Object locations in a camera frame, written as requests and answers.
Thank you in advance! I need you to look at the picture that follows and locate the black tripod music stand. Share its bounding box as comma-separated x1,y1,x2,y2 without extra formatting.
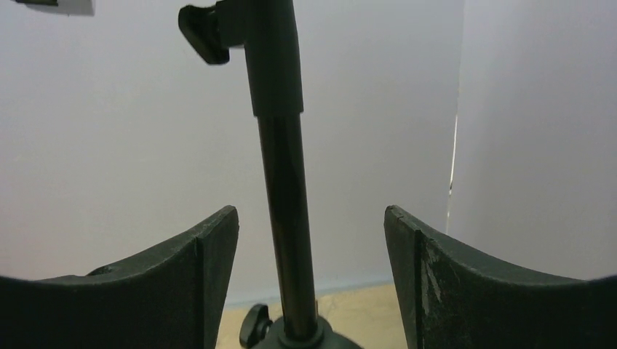
178,1,357,348

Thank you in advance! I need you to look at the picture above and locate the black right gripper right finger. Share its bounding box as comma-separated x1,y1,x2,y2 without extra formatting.
383,205,616,348

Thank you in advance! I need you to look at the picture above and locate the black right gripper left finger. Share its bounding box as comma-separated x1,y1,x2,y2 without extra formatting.
1,206,239,348

